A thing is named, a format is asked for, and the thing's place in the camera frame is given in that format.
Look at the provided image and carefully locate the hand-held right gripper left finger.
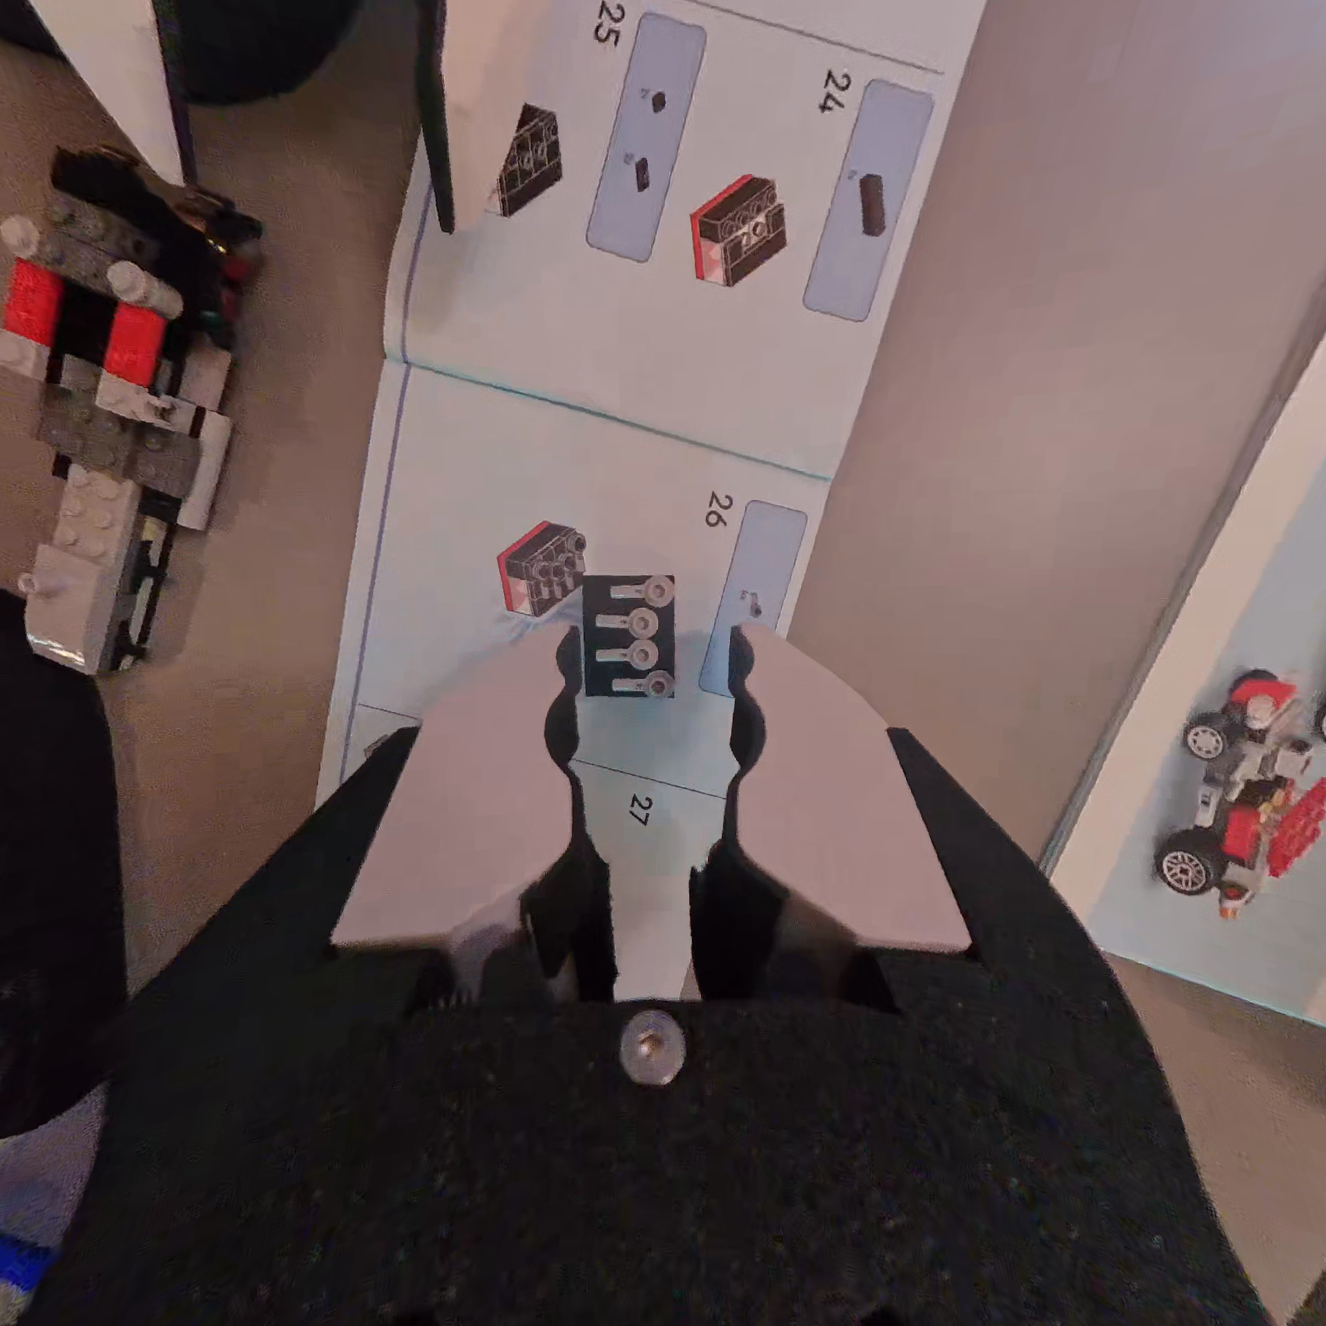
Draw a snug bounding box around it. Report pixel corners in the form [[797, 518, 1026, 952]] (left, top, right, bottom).
[[331, 623, 614, 1001]]

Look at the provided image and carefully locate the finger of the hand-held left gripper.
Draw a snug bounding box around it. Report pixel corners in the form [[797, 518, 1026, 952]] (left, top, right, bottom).
[[413, 0, 556, 237], [25, 0, 200, 188]]

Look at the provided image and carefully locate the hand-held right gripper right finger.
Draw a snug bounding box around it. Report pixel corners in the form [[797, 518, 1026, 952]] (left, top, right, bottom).
[[687, 622, 975, 1001]]

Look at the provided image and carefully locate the black toy brick block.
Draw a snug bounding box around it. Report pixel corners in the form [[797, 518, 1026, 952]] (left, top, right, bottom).
[[582, 573, 677, 701]]

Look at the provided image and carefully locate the toy brick truck model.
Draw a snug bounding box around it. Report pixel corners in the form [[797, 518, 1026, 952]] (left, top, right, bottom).
[[0, 145, 265, 677]]

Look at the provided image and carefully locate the black mesh cushion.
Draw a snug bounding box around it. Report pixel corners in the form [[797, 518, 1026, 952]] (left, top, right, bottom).
[[0, 0, 365, 107], [0, 590, 131, 1141]]

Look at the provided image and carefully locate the step-page instruction booklet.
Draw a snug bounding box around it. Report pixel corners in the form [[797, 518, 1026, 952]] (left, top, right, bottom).
[[316, 0, 990, 1001]]

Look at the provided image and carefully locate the car-cover instruction booklet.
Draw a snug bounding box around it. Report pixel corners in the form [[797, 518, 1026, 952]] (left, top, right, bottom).
[[1040, 331, 1326, 1028]]

